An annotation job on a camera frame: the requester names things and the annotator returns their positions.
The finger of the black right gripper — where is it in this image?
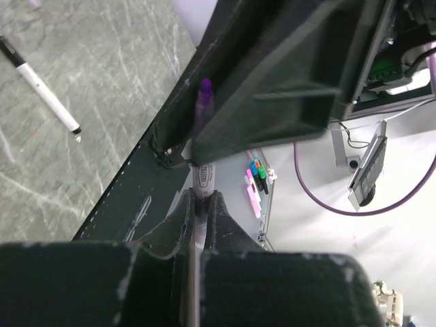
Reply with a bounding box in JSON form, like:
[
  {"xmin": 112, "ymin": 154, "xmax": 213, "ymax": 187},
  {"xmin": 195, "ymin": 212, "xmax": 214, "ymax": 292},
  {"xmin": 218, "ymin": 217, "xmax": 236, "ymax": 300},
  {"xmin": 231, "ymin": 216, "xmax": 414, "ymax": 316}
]
[
  {"xmin": 149, "ymin": 1, "xmax": 270, "ymax": 169},
  {"xmin": 191, "ymin": 1, "xmax": 395, "ymax": 165}
]

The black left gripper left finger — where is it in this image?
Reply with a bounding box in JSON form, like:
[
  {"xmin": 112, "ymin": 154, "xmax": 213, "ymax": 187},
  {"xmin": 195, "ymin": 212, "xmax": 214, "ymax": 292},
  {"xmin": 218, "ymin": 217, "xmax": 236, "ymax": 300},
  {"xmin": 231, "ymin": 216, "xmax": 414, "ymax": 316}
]
[{"xmin": 1, "ymin": 191, "xmax": 194, "ymax": 326}]

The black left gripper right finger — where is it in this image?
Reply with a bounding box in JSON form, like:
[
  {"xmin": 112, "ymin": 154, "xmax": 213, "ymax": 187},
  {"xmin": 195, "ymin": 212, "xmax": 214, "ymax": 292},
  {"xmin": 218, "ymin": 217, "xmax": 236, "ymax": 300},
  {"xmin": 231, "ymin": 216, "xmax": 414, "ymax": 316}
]
[{"xmin": 199, "ymin": 191, "xmax": 383, "ymax": 326}]

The white pen purple tip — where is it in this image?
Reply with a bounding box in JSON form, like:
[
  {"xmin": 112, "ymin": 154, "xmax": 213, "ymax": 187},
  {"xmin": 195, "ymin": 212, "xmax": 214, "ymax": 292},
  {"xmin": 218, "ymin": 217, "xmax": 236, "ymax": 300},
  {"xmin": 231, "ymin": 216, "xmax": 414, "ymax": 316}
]
[{"xmin": 185, "ymin": 77, "xmax": 217, "ymax": 327}]

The white pen black tip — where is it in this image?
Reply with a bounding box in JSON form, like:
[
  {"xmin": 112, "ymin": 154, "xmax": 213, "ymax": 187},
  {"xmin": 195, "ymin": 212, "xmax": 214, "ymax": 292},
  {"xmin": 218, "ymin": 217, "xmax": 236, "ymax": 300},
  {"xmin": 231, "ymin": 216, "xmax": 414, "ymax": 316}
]
[{"xmin": 1, "ymin": 35, "xmax": 82, "ymax": 136}]

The pink transparent pen cap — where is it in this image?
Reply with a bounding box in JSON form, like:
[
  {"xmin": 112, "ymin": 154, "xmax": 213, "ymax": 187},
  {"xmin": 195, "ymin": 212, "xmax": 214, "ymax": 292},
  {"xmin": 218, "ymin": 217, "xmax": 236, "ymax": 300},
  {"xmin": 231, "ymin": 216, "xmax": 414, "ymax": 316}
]
[{"xmin": 193, "ymin": 78, "xmax": 214, "ymax": 135}]

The black base bar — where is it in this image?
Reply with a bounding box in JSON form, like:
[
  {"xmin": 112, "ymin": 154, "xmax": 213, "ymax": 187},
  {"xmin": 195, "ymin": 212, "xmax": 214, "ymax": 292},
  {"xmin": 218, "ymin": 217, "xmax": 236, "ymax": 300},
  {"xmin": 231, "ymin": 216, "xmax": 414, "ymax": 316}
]
[{"xmin": 73, "ymin": 129, "xmax": 189, "ymax": 242}]

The marker set on desk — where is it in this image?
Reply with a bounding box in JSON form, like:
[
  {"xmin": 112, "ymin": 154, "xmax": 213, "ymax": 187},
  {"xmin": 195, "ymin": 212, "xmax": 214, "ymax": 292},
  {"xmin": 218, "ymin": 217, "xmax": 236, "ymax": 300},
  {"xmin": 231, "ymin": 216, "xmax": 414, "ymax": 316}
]
[{"xmin": 245, "ymin": 149, "xmax": 277, "ymax": 224}]

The grey device on floor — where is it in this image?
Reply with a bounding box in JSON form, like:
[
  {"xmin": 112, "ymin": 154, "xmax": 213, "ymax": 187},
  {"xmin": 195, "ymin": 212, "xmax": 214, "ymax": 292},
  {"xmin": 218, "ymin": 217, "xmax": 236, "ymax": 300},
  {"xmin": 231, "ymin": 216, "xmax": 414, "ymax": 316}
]
[{"xmin": 348, "ymin": 120, "xmax": 388, "ymax": 212}]

